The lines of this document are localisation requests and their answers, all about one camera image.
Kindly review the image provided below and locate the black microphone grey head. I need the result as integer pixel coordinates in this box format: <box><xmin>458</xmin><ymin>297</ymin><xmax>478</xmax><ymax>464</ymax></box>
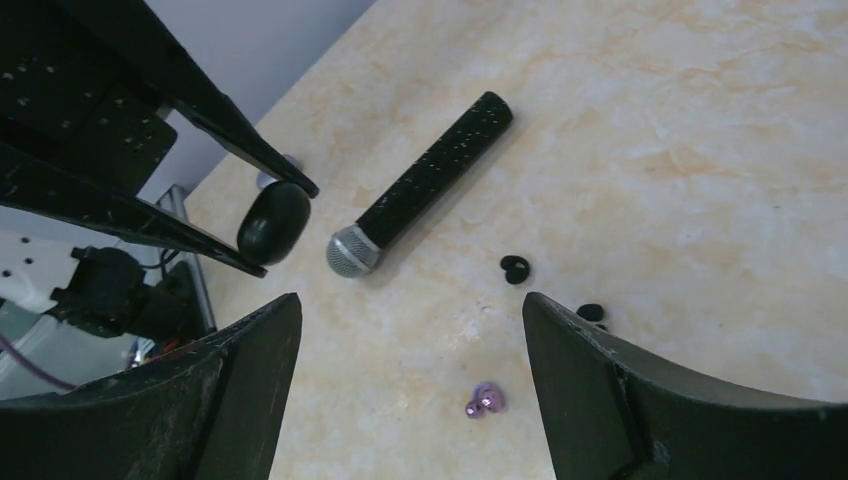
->
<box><xmin>325</xmin><ymin>91</ymin><xmax>514</xmax><ymax>278</ymax></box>

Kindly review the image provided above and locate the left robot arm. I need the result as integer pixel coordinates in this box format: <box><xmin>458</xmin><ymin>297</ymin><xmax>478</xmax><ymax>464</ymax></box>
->
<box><xmin>1</xmin><ymin>1</ymin><xmax>319</xmax><ymax>347</ymax></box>

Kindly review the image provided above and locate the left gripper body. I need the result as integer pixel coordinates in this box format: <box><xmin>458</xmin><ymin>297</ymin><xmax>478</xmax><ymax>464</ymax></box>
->
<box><xmin>1</xmin><ymin>1</ymin><xmax>177</xmax><ymax>196</ymax></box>

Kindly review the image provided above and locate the purple earbud centre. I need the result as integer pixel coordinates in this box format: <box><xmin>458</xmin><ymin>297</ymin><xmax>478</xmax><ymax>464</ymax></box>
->
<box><xmin>465</xmin><ymin>382</ymin><xmax>506</xmax><ymax>419</ymax></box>

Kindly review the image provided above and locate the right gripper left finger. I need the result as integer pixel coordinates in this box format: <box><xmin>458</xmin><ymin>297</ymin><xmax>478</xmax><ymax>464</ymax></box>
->
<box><xmin>1</xmin><ymin>293</ymin><xmax>302</xmax><ymax>479</ymax></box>

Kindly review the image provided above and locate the black earbud right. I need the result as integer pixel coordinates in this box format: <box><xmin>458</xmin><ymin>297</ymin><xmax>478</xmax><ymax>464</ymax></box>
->
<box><xmin>576</xmin><ymin>303</ymin><xmax>608</xmax><ymax>331</ymax></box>

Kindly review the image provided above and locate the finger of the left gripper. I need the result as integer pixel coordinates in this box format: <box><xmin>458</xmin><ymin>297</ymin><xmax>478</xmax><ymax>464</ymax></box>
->
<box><xmin>119</xmin><ymin>1</ymin><xmax>320</xmax><ymax>198</ymax></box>
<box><xmin>1</xmin><ymin>144</ymin><xmax>267</xmax><ymax>278</ymax></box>

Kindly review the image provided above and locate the black earbud charging case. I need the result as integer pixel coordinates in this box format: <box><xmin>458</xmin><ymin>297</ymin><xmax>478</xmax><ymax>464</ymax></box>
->
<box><xmin>236</xmin><ymin>181</ymin><xmax>311</xmax><ymax>266</ymax></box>

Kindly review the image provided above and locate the black earbud left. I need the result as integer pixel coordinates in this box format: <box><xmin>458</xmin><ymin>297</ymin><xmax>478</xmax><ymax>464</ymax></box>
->
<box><xmin>500</xmin><ymin>255</ymin><xmax>532</xmax><ymax>285</ymax></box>

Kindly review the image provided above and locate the black earbud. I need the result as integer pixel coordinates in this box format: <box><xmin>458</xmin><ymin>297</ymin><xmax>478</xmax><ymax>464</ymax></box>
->
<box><xmin>576</xmin><ymin>303</ymin><xmax>608</xmax><ymax>331</ymax></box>
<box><xmin>500</xmin><ymin>255</ymin><xmax>532</xmax><ymax>285</ymax></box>

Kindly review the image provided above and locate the aluminium frame rail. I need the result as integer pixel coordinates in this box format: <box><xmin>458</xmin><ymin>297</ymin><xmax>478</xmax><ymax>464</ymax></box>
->
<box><xmin>157</xmin><ymin>184</ymin><xmax>217</xmax><ymax>333</ymax></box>

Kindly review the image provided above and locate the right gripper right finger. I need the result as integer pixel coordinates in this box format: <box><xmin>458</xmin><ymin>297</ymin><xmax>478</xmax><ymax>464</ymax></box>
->
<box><xmin>522</xmin><ymin>292</ymin><xmax>847</xmax><ymax>479</ymax></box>

